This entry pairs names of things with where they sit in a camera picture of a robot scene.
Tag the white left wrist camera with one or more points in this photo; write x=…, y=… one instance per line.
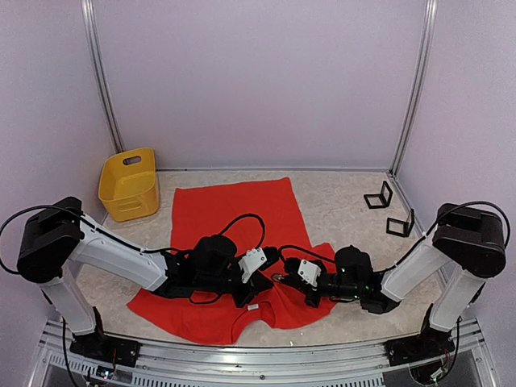
x=257, y=259

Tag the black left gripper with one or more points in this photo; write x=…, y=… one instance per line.
x=258, y=283

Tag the aluminium corner post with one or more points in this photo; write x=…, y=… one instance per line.
x=424, y=52
x=95, y=52

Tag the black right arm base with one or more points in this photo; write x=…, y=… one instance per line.
x=419, y=348

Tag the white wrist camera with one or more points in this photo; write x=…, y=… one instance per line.
x=306, y=270
x=257, y=259

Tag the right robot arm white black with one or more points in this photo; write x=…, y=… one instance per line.
x=473, y=236

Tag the aluminium corner post left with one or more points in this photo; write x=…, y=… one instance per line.
x=95, y=52

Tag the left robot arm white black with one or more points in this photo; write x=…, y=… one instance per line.
x=56, y=234

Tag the yellow plastic basket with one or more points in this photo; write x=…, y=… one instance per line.
x=128, y=186

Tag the black display case near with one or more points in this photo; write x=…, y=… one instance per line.
x=401, y=228

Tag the black display case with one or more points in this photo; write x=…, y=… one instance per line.
x=401, y=228
x=379, y=200

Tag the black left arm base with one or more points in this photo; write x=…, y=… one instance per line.
x=109, y=349

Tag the aluminium front rail frame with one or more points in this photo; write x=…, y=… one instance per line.
x=161, y=363

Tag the red t-shirt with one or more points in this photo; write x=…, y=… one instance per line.
x=248, y=213

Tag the aluminium corner post right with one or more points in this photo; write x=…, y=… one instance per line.
x=424, y=52

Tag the black display case far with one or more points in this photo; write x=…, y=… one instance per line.
x=379, y=200

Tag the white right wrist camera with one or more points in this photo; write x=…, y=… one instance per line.
x=306, y=270

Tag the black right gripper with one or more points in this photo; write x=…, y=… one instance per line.
x=310, y=301

